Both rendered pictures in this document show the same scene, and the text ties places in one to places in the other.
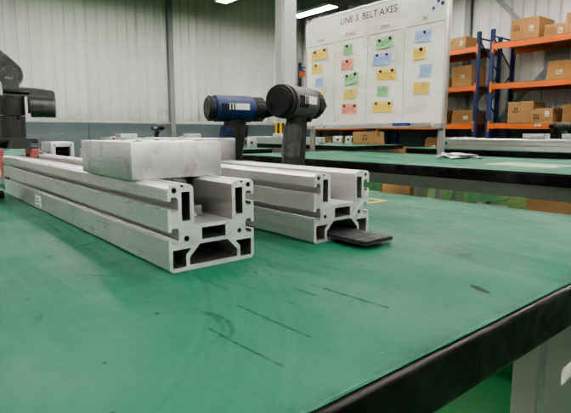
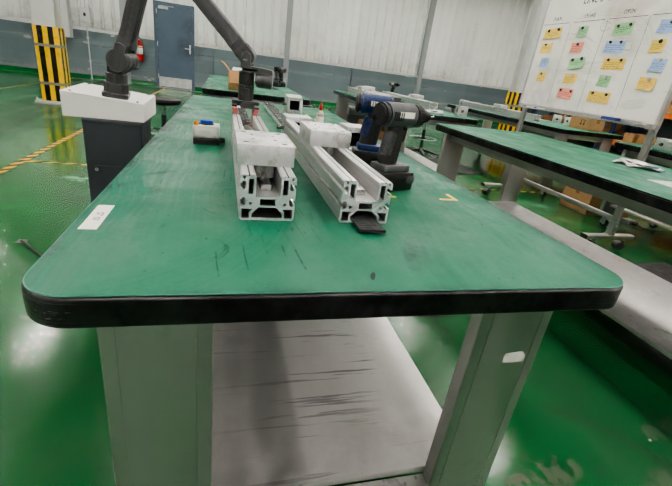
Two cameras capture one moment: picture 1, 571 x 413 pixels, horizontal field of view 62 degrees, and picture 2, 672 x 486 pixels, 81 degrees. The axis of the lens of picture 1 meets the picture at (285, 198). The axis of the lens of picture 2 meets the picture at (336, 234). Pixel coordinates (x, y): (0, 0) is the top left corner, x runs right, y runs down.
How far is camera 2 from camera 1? 36 cm
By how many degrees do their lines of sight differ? 26
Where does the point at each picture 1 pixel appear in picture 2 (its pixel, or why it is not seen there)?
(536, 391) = (470, 357)
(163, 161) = (256, 155)
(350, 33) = (590, 14)
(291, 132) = (387, 137)
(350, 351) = (253, 280)
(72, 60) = (349, 12)
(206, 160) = (284, 158)
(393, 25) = (640, 10)
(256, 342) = (223, 264)
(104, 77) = (371, 29)
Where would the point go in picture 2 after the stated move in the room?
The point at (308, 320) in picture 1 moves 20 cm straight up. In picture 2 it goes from (260, 262) to (268, 122)
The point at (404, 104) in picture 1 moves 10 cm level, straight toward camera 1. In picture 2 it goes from (621, 98) to (620, 98)
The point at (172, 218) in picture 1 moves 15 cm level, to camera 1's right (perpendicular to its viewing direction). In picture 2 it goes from (242, 191) to (317, 213)
